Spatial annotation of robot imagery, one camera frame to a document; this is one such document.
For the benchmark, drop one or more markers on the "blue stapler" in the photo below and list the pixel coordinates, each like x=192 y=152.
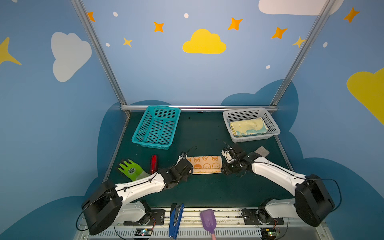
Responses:
x=175 y=219

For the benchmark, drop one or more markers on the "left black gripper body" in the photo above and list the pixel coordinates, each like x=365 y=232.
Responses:
x=186 y=167

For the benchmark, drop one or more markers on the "right green circuit board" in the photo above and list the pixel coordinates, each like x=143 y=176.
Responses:
x=268 y=234

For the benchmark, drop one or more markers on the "green circuit board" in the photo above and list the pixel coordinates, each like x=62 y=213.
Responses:
x=143 y=232
x=268 y=234

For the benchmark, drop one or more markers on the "orange cream patterned towel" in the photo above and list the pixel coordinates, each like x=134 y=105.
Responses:
x=205 y=165

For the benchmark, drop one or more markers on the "plain mint green towel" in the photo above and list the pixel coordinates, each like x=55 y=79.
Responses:
x=246 y=128

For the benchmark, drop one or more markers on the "grey plastic basket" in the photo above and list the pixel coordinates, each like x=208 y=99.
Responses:
x=249 y=114

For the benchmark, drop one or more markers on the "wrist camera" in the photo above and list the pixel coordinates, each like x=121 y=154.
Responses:
x=226 y=154
x=183 y=155

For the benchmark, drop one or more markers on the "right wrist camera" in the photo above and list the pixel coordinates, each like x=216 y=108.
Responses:
x=226 y=154

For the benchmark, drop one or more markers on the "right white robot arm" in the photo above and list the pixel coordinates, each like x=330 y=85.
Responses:
x=311 y=201

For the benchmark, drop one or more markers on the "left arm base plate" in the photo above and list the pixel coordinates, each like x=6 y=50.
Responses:
x=155 y=217

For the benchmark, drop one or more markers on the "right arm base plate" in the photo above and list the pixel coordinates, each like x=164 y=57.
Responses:
x=259 y=217

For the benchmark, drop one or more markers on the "left green circuit board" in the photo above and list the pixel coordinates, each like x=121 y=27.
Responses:
x=143 y=232

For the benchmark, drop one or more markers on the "grey sponge block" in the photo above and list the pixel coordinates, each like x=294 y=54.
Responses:
x=262 y=152

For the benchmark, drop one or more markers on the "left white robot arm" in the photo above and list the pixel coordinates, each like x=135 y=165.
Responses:
x=103 y=207

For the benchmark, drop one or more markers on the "red handled tool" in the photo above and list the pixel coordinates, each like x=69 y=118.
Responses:
x=154 y=164

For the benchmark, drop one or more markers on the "teal plastic basket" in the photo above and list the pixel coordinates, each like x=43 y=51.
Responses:
x=157 y=127

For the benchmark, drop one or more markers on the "purple plastic scoop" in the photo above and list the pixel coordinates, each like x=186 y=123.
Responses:
x=209 y=222

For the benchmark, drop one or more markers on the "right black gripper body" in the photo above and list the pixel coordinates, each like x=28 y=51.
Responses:
x=229 y=164

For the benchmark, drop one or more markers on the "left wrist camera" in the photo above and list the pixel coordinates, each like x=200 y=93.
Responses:
x=183 y=155

